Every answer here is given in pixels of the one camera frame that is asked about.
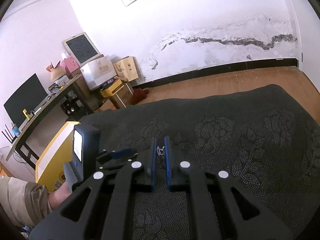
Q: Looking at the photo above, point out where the white paper gift bag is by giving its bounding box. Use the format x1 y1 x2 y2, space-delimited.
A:
80 56 117 90

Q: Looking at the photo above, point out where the black desk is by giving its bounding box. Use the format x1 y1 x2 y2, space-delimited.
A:
5 74 94 170

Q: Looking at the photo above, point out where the black floral table cloth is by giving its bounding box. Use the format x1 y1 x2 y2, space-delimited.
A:
80 85 319 239

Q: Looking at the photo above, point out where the black computer monitor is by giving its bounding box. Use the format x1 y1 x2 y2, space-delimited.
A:
4 74 48 127

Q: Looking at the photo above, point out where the silver charm pendant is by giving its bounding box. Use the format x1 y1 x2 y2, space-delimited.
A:
157 146 165 156

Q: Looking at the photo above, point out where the pink box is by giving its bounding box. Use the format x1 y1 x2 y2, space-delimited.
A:
60 56 80 79

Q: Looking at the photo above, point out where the black speaker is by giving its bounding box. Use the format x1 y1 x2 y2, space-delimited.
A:
60 98 81 117

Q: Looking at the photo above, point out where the tan woven basket bag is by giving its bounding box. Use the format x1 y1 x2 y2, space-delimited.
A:
46 61 66 82

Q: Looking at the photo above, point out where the small yellow box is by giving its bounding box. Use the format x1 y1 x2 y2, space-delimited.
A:
100 80 124 98

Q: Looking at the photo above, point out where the red cloth on floor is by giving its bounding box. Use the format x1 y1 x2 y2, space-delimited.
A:
130 89 149 105

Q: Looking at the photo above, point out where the tan paper gift bag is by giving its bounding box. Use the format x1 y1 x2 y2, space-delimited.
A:
113 56 139 82

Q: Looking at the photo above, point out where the brown cardboard box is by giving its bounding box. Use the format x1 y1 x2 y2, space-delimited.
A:
108 83 133 109

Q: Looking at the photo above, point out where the yellow cardboard box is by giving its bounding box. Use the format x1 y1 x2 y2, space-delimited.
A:
35 121 80 192

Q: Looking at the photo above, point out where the beige sleeve forearm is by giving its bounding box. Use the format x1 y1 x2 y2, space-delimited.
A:
1 176 52 227

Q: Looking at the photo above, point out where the framed dark board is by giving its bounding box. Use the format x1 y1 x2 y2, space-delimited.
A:
62 32 102 67

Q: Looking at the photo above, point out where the person left hand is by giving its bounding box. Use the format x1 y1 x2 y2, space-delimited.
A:
48 181 72 210

